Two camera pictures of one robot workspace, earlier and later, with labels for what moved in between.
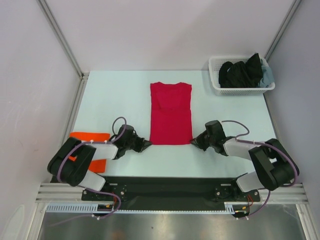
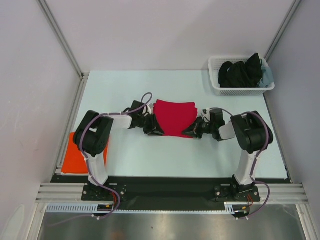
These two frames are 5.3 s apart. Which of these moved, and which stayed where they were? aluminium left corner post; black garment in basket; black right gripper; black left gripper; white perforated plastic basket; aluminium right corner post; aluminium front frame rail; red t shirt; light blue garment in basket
Moved: red t shirt; black left gripper; black right gripper
Stayed: aluminium left corner post; light blue garment in basket; aluminium front frame rail; aluminium right corner post; black garment in basket; white perforated plastic basket
